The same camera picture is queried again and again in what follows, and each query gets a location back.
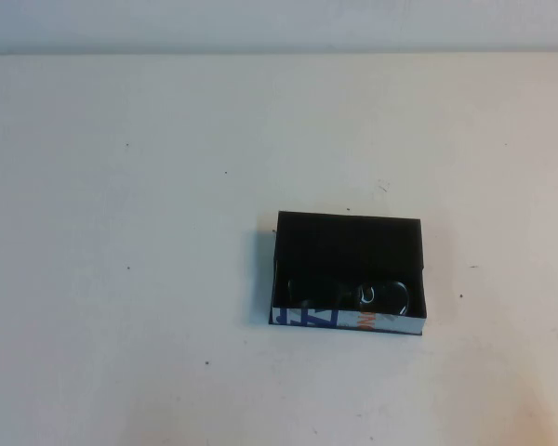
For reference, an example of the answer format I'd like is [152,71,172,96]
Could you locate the black open cardboard box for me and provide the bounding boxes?
[269,210,431,338]

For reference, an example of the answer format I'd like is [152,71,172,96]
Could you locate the black frame glasses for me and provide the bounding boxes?
[286,277,413,318]

